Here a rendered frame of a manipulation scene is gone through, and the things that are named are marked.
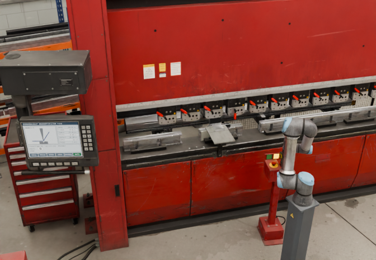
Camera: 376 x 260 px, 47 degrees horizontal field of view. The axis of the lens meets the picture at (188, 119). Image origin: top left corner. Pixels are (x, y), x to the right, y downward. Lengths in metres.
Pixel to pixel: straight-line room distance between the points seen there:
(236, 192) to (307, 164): 0.72
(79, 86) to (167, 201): 1.66
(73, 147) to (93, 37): 0.75
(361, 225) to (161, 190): 1.95
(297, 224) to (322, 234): 0.92
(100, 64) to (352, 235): 2.76
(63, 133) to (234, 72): 1.49
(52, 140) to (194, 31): 1.32
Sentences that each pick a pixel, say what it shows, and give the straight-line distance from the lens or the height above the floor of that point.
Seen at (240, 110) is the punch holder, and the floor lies 1.14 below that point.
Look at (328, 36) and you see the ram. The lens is 3.84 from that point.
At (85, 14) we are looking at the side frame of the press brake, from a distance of 2.98.
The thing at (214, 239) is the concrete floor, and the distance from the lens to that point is 4.14.
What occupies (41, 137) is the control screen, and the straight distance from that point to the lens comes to 2.88.
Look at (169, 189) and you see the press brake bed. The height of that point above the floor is 0.49.
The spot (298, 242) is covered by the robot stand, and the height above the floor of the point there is 0.44.
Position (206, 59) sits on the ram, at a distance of 3.46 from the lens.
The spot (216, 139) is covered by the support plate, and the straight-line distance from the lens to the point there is 3.60.
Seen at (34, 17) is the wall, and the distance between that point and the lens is 7.23.
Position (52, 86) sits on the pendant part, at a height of 1.81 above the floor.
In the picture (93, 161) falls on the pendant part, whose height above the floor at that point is 1.28.
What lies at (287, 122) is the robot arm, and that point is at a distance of 3.14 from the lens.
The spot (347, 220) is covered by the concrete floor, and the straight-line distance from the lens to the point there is 4.58.
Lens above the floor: 2.92
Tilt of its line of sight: 30 degrees down
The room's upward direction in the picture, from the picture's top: straight up
